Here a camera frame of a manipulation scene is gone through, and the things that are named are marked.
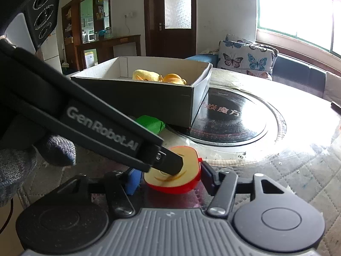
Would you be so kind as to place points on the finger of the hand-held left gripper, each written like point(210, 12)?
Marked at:
point(170, 162)

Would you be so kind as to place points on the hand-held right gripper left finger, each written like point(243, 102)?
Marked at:
point(134, 182)

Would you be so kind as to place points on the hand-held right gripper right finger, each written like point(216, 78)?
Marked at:
point(209, 174)

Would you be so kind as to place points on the red toy apple half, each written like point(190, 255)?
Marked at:
point(173, 185)

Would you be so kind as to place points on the grey cardboard box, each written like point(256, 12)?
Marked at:
point(138, 101)

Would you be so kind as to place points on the yellow plush duck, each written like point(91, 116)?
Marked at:
point(145, 74)

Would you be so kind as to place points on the orange plush toy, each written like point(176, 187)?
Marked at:
point(173, 79)

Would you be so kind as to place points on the person's left hand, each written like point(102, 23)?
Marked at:
point(16, 170)

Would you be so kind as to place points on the green toy vegetable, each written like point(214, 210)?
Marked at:
point(150, 124)

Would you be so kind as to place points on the round black hotplate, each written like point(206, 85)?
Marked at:
point(234, 122)

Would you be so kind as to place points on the white refrigerator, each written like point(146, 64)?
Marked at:
point(52, 48)

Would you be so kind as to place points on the wooden sideboard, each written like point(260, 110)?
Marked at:
point(125, 48)

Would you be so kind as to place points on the wooden display cabinet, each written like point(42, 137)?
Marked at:
point(88, 18)

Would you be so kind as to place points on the blue cushion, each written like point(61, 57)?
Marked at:
point(202, 60)

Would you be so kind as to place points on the butterfly print cushion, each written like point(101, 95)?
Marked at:
point(245, 57)

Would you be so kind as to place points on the dark wooden door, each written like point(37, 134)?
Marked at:
point(170, 32)

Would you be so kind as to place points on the dark teal bench sofa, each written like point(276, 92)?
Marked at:
point(298, 69)

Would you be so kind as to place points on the black remote control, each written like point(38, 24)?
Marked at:
point(336, 106)

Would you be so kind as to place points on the grey cushion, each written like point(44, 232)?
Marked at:
point(333, 85)

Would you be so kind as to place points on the window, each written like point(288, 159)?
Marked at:
point(298, 8)

